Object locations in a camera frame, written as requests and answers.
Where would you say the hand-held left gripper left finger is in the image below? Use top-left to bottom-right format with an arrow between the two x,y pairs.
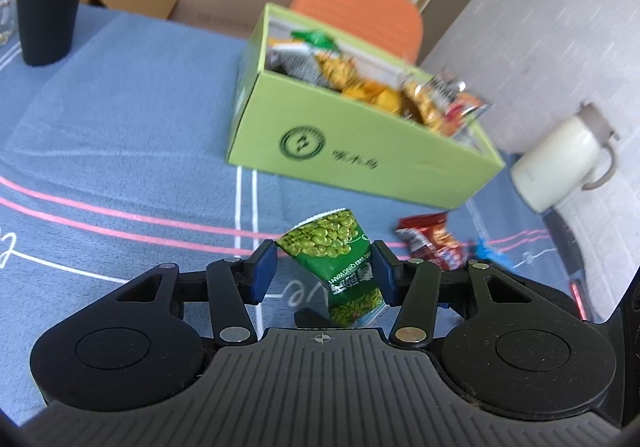
114,241 -> 277,348

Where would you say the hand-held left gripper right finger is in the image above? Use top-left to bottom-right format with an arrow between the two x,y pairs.
372,239 -> 536,349

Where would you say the green pea snack packet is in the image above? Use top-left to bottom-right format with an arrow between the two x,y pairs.
275,208 -> 390,329

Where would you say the light green cardboard box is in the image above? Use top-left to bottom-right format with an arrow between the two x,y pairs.
226,2 -> 507,210

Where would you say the clear orange snack packet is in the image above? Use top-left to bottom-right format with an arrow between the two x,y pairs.
402,70 -> 492,138

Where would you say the dark red snack packet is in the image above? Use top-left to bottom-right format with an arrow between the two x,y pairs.
395,212 -> 468,272

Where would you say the small blue wrapper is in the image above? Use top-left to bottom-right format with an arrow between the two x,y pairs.
470,237 -> 508,270

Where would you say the orange yellow snack packet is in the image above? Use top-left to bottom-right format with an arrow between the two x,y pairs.
342,80 -> 416,120

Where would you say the black curved bar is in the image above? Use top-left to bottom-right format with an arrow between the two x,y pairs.
545,210 -> 588,288

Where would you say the cream insulated jug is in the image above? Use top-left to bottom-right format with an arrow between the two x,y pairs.
510,102 -> 621,213

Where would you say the green white snack packet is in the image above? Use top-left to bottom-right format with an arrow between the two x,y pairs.
267,28 -> 341,83

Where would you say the orange chair back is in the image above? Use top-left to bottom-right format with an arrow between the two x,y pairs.
290,0 -> 425,64

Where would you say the black cup with lid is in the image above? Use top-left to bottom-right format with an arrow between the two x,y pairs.
15,0 -> 93,67

